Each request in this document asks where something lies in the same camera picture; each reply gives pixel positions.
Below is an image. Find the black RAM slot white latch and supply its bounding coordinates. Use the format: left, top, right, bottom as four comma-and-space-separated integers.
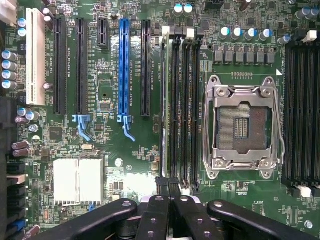
301, 29, 316, 199
180, 27, 196, 196

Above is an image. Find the RAM module in slot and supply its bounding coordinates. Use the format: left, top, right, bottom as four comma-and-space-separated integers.
159, 25, 172, 186

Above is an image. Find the green PC motherboard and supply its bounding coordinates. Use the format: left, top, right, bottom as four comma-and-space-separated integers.
0, 0, 320, 240

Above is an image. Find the silver finned chipset heatsink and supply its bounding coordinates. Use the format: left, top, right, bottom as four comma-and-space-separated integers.
52, 158, 105, 207

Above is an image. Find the steel locking lever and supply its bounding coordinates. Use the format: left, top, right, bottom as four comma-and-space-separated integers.
202, 98, 215, 173
271, 87, 286, 166

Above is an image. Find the blue slot latch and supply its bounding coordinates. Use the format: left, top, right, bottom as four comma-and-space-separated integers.
116, 114, 137, 143
71, 114, 91, 141

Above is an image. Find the silver CPU socket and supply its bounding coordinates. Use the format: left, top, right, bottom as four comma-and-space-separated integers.
202, 74, 286, 181

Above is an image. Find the blue SATA connector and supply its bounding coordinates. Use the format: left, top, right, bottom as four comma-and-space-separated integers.
10, 219, 28, 233

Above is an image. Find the black SATA connector stack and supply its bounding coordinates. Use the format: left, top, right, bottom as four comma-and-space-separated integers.
5, 161, 28, 240

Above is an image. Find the purple capacitor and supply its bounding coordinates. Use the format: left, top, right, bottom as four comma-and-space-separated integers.
11, 140, 31, 151
11, 147, 31, 158

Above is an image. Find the long black expansion slot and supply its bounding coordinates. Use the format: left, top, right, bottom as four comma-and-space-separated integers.
74, 17, 89, 116
140, 19, 152, 118
52, 16, 68, 116

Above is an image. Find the blue expansion slot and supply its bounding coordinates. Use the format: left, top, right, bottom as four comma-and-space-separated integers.
117, 17, 132, 117

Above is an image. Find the black plastic connector block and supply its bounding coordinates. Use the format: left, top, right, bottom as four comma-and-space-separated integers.
0, 96, 19, 157

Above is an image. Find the short black expansion slot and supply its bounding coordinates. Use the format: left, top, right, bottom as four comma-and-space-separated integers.
96, 17, 110, 50

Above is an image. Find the white PCI expansion slot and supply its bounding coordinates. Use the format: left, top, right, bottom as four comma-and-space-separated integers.
25, 7, 47, 106

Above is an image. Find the white power connector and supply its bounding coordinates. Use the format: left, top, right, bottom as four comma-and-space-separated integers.
0, 0, 19, 27

